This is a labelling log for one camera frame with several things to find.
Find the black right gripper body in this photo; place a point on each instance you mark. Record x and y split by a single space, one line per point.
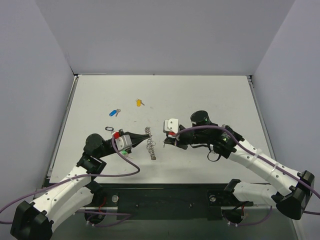
178 139

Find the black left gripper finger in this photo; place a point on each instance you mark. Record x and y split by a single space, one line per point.
136 141
135 135

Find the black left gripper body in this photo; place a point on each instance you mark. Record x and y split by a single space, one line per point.
107 148

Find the metal key ring disc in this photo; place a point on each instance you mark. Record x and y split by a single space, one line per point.
150 146

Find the key with blue tag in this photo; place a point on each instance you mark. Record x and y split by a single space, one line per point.
114 113

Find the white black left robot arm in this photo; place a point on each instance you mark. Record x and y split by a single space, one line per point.
38 219

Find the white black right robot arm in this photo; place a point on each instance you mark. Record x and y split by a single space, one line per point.
286 189

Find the key with green tag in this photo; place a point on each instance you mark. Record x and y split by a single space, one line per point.
126 154

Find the black tag with key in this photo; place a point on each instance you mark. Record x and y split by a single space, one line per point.
108 128

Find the key with yellow tag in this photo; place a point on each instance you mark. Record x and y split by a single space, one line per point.
139 102

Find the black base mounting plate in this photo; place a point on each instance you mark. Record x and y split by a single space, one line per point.
156 201

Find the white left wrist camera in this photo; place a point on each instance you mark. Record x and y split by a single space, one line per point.
122 140

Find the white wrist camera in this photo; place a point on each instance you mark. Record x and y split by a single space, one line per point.
171 127
122 140

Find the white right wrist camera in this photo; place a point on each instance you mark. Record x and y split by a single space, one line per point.
171 127

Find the aluminium front frame rail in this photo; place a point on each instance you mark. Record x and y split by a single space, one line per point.
40 192

